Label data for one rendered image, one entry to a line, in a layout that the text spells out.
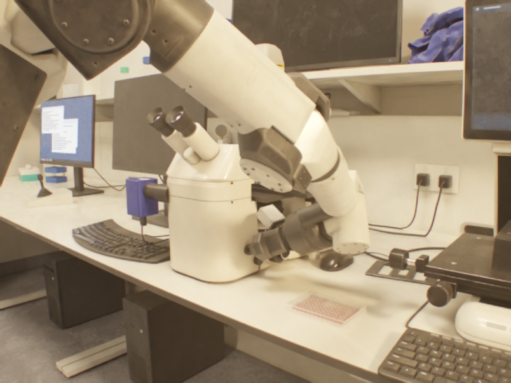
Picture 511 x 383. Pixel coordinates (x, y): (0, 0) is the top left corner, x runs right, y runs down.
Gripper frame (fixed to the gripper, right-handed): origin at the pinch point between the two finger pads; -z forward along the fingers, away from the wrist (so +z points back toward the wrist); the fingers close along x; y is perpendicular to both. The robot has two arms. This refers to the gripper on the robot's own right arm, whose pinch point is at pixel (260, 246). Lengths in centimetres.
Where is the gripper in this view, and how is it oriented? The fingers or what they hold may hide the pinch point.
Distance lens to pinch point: 90.6
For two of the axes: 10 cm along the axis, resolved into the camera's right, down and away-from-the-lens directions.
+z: 6.8, -3.3, -6.5
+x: -6.5, 1.4, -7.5
